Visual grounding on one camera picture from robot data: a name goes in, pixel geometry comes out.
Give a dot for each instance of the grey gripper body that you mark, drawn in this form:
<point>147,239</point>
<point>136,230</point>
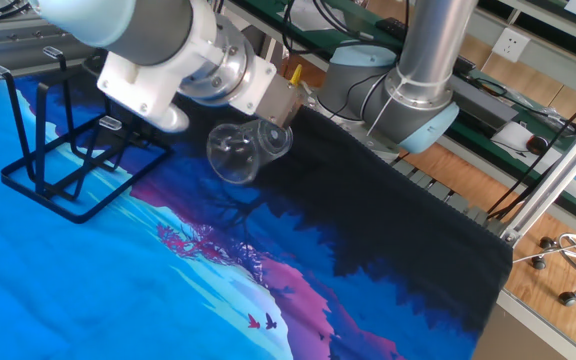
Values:
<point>280,102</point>

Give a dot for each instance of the clear glass cup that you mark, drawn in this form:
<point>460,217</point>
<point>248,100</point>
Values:
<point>238,155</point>

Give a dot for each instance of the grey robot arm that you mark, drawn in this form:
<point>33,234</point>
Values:
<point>418,75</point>

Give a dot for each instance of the black metal cup rack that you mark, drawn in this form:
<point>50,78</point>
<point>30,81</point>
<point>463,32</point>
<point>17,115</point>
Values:
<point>40,150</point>

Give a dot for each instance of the yellow plastic object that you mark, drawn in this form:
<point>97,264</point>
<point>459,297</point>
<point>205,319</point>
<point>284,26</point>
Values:
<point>295,75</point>

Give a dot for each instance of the clear plastic bag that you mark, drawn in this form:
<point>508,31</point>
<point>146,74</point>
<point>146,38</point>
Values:
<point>313,15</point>

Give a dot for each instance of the blue landscape print cloth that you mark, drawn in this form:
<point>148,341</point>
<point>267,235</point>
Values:
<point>218,280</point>

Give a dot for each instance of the grey metal box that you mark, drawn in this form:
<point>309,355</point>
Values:
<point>483,107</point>

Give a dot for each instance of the white paper sheet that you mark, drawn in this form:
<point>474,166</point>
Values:
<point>513,137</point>

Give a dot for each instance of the black computer mouse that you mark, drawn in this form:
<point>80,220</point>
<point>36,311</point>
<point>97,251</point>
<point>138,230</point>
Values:
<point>537,145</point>

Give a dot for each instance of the white wall socket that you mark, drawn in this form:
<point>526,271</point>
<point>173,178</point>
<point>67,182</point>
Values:
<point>510,45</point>

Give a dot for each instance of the aluminium frame beam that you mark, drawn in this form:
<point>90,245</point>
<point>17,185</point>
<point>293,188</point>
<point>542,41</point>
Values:
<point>553,180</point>

